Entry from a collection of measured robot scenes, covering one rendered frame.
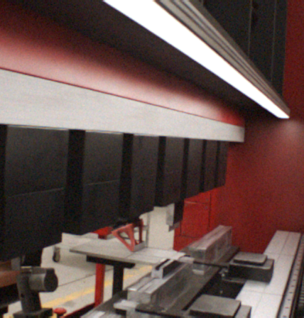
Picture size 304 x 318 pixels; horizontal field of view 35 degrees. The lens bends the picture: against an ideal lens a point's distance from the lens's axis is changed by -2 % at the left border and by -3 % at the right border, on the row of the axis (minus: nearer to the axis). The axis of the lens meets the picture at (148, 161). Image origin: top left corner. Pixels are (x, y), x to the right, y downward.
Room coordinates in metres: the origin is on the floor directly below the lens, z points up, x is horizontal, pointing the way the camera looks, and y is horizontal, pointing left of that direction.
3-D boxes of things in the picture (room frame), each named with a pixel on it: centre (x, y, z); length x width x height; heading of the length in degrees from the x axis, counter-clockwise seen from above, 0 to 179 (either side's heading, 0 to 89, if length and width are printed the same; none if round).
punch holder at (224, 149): (1.78, -0.23, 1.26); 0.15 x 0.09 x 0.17; 160
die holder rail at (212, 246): (1.90, -0.27, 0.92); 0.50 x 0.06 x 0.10; 160
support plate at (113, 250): (1.43, 0.05, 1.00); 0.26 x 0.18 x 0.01; 70
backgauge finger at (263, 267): (1.32, -0.23, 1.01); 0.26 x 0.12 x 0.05; 70
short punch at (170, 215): (1.38, -0.09, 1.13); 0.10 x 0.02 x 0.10; 160
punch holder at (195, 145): (1.40, -0.09, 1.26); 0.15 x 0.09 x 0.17; 160
